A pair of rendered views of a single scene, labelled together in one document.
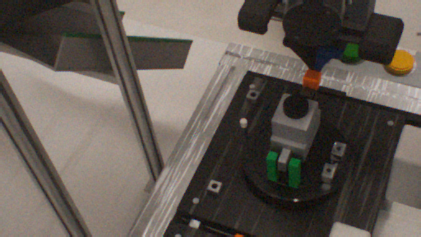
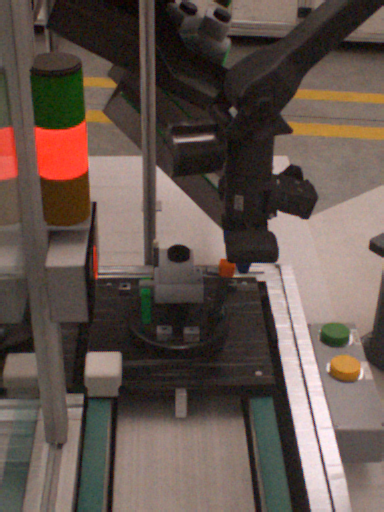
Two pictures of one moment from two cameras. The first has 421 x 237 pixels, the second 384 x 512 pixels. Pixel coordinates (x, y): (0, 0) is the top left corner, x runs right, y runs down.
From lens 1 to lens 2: 86 cm
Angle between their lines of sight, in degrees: 44
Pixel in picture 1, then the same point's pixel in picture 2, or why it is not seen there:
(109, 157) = not seen: hidden behind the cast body
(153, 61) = (197, 195)
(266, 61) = (284, 289)
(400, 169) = not seen: hidden behind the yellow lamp
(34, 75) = not seen: hidden behind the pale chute
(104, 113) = (200, 254)
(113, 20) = (144, 103)
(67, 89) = (212, 229)
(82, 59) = (127, 125)
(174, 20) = (331, 260)
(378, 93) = (297, 365)
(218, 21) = (352, 285)
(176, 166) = (139, 271)
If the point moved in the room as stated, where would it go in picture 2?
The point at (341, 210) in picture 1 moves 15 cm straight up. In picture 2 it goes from (142, 363) to (140, 267)
